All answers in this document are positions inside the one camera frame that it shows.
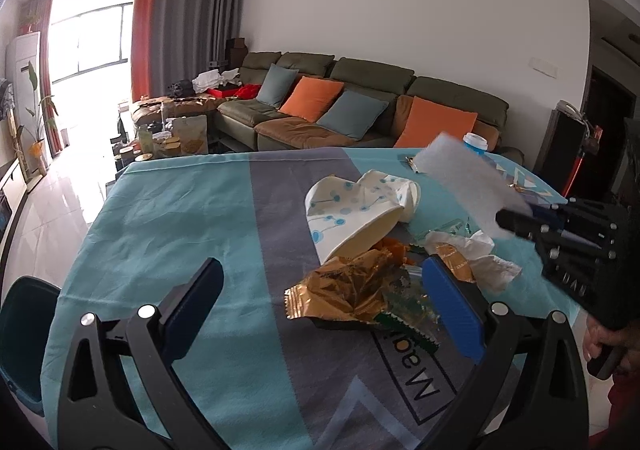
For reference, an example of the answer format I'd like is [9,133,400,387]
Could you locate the brown patterned paper bag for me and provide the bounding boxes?
[172,115,209,157]

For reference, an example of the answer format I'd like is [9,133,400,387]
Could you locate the grey-blue pillow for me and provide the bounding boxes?
[316,90,390,141]
[256,63,300,107]

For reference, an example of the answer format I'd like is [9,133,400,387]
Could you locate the crushed white dotted paper cup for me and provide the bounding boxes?
[305,175,403,266]
[357,169,422,225]

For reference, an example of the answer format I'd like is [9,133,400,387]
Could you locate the crumpled white tissue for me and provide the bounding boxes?
[425,230,523,293]

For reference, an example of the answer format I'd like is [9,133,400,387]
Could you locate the dark decorative fan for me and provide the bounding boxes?
[0,78,16,121]

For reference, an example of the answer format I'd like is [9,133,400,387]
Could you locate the orange pillow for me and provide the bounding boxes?
[393,96,478,149]
[278,76,345,123]

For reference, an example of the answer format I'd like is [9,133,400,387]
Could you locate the white standing air conditioner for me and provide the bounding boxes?
[6,31,42,166]

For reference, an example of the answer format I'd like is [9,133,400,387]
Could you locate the pile of white clothes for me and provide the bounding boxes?
[192,70,241,92]

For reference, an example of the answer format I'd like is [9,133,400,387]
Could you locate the person's right hand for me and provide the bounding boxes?
[582,318,618,361]

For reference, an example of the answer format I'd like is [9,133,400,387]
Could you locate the teal grey tablecloth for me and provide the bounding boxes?
[40,146,608,450]

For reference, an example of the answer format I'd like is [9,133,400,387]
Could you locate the teal trash bin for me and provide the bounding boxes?
[0,276,63,416]

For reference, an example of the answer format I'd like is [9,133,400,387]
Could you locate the tall potted plant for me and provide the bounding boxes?
[17,60,58,176]

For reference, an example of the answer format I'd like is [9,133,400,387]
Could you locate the blue capped bottle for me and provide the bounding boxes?
[461,132,506,171]

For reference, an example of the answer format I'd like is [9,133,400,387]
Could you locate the large glass window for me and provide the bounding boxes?
[50,5,132,81]

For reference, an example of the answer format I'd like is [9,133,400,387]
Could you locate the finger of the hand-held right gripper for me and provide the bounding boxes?
[496,208,556,243]
[527,202,568,222]

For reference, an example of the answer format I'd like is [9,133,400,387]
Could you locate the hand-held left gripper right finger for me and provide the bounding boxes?
[422,254,591,450]

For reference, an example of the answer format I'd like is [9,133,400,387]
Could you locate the person's red clothing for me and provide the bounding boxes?
[587,372,640,450]

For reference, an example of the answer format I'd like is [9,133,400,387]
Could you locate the cluster of glass jars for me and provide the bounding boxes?
[112,122,173,163]

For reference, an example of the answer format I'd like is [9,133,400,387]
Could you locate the green clear snack wrapper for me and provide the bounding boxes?
[372,265,443,351]

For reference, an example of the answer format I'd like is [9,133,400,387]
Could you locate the orange grey curtain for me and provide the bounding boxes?
[131,0,247,103]

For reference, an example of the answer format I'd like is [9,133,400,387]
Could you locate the pale orange curtain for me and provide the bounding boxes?
[20,0,63,153]

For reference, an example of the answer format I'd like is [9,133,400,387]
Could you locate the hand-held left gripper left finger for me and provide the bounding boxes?
[57,257,226,450]

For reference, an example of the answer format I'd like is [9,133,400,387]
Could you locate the gold foil wrapper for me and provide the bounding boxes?
[284,247,401,326]

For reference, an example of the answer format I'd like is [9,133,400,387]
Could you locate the white black tv cabinet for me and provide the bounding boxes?
[0,157,28,251]

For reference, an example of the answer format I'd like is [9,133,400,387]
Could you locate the dark brown boxes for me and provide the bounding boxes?
[225,37,248,66]

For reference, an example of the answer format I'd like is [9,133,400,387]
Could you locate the green brown sofa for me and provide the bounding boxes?
[131,51,511,153]

